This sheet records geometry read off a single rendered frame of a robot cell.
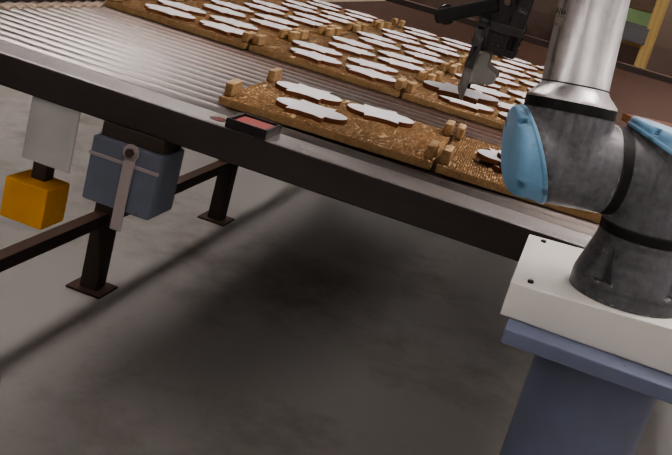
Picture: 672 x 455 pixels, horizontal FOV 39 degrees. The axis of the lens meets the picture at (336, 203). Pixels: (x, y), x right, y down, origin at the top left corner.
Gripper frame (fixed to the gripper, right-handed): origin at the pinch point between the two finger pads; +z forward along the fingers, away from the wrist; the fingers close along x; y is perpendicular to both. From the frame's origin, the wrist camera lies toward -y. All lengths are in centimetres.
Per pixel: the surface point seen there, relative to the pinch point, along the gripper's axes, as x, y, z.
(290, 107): -5.4, -28.6, 12.2
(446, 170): -10.0, 2.6, 12.8
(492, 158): -0.1, 9.5, 9.9
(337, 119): -2.9, -19.9, 11.9
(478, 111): 63, 2, 12
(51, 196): -20, -64, 39
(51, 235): 58, -98, 82
